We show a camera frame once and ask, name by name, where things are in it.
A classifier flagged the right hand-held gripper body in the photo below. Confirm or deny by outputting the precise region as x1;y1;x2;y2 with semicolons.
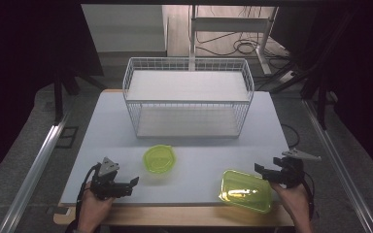
261;148;322;189

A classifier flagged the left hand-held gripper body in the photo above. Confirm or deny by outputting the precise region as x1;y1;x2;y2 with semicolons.
90;156;134;201

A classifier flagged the rectangular green plastic container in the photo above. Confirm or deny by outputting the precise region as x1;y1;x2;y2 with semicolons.
219;169;274;215

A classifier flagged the round green plastic container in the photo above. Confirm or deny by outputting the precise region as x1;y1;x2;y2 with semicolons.
142;144;177;175

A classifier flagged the white wire shelf rack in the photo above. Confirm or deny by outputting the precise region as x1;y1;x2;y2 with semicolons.
121;56;255;140

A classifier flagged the person's left hand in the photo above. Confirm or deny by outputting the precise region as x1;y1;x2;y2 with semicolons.
77;181;116;228

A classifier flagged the person's right hand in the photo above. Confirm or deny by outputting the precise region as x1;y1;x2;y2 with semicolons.
269;182;312;223

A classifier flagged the black metal stand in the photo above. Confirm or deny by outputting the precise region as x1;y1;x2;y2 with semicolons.
52;62;80;126
314;73;330;131

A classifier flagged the dark curtain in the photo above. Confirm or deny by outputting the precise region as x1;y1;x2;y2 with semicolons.
276;5;373;186
0;0;105;190

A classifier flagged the white cabinet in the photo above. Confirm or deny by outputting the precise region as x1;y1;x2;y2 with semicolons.
81;3;170;58

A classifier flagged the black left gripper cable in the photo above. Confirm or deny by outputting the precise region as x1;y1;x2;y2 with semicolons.
76;162;102;213

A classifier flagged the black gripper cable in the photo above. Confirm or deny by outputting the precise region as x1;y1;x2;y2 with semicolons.
76;162;102;213
303;173;317;221

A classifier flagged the black looped cable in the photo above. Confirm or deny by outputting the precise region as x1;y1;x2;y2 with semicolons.
281;123;301;150

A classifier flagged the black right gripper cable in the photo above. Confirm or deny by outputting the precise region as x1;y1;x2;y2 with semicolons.
303;173;317;221

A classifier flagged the aluminium rail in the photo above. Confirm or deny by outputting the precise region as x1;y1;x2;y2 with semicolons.
0;110;71;233
301;98;373;233

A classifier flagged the black floor cable bundle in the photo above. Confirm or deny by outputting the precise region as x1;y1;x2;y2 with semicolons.
195;30;293;62

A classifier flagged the white metal desk frame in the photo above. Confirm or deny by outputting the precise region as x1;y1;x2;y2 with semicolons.
188;4;280;77

